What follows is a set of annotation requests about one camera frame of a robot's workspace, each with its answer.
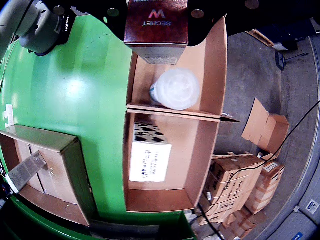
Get tall white carton box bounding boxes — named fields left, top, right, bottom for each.
left=5, top=150, right=48, bottom=195

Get white scribbled paper cutout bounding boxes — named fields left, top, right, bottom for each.
left=3, top=104, right=15, bottom=129

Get white carton with cow print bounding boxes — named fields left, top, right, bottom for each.
left=128, top=121, right=173, bottom=183

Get wooden pallet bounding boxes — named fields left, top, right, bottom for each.
left=246, top=28, right=276, bottom=48

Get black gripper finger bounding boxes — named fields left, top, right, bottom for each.
left=187, top=0, right=266, bottom=48
left=42, top=0, right=129, bottom=43

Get cardboard box with divider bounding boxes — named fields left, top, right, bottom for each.
left=122, top=13, right=240, bottom=214

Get shallow cardboard tray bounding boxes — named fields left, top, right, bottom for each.
left=0, top=124, right=97, bottom=227

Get printed cardboard box stack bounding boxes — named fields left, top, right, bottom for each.
left=197, top=153, right=266, bottom=225

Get black floor stand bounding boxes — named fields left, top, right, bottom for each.
left=274, top=51, right=310, bottom=71

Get small taped cardboard boxes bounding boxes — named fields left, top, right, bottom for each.
left=219, top=207, right=267, bottom=240

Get thick black floor cable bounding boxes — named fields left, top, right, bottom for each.
left=197, top=203, right=223, bottom=240

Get open plain cardboard box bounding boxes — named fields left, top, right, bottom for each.
left=241, top=97, right=290, bottom=155

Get dark red carton box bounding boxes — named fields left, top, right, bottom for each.
left=123, top=0, right=190, bottom=65

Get taped cardboard box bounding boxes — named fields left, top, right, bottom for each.
left=244, top=161, right=286, bottom=215

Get white bottle with round cap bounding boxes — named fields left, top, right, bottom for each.
left=149, top=67, right=201, bottom=111

